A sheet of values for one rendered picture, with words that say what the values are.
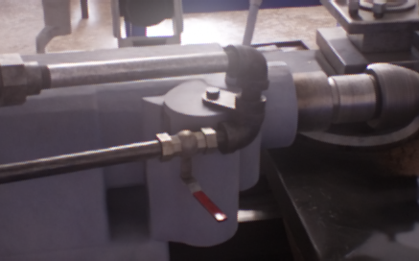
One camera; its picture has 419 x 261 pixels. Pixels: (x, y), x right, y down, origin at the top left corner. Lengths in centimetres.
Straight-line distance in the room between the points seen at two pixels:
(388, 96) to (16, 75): 50
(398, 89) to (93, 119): 39
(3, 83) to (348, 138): 68
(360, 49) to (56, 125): 56
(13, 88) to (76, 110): 21
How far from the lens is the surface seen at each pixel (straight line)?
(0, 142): 83
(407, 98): 94
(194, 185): 74
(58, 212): 84
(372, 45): 118
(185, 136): 72
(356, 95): 93
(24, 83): 61
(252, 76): 73
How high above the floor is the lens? 150
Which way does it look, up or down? 29 degrees down
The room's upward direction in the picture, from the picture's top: straight up
